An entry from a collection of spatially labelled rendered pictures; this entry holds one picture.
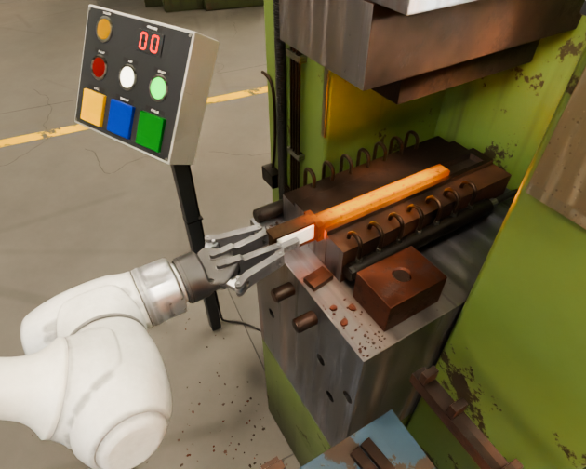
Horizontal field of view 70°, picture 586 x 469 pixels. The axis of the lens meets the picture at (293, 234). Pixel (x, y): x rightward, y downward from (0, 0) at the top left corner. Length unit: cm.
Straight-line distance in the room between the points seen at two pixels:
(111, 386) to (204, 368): 127
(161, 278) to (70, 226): 188
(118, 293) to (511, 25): 64
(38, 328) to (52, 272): 165
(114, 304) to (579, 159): 56
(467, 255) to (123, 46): 86
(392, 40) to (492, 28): 17
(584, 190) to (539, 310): 20
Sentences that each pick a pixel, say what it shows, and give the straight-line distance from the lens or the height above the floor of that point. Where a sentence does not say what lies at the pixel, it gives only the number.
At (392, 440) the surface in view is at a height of 76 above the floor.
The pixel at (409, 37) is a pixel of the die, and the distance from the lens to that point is 55.
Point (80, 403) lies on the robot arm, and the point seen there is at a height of 109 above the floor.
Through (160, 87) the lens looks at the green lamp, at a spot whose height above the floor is 109.
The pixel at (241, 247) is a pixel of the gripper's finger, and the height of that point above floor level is 101.
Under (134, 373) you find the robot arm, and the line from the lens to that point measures 48.
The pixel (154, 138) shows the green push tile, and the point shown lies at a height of 100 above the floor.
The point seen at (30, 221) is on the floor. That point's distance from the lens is 263.
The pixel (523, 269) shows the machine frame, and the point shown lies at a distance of 65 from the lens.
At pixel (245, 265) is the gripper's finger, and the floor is 100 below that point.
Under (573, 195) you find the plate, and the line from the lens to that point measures 54.
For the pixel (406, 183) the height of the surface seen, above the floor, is 101.
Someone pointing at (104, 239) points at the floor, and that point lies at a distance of 233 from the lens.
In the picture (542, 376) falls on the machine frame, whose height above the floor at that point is 93.
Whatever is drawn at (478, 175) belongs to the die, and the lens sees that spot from 93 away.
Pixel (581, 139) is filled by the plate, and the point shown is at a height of 127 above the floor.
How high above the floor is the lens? 149
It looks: 44 degrees down
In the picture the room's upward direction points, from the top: straight up
